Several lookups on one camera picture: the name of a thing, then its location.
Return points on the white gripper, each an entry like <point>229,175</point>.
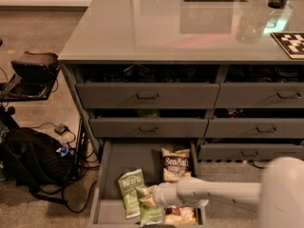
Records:
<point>165,194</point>

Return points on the green jalapeno chip bag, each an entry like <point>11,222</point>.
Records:
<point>149,216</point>
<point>128,183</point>

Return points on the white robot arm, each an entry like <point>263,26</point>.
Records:
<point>278,197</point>

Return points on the front brown sea salt bag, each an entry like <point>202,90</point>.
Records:
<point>180,216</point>

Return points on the brown sea salt bag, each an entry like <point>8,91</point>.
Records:
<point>180,216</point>
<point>176,164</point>

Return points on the rear brown sea salt bag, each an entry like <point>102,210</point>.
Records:
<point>176,164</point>

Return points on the open bottom left drawer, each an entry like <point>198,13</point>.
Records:
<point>120,157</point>

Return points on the middle left grey drawer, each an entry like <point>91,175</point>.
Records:
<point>148,127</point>

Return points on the middle right grey drawer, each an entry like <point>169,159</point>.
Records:
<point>261,128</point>

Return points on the top left grey drawer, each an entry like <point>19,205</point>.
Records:
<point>148,95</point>

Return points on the top right grey drawer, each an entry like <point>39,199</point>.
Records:
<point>260,95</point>

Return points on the black power adapter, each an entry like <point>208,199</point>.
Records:
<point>60,129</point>

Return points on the black backpack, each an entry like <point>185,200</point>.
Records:
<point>35,159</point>

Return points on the checkered fiducial marker board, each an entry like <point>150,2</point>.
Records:
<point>292,42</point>

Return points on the grey cabinet frame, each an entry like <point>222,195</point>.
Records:
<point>182,41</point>

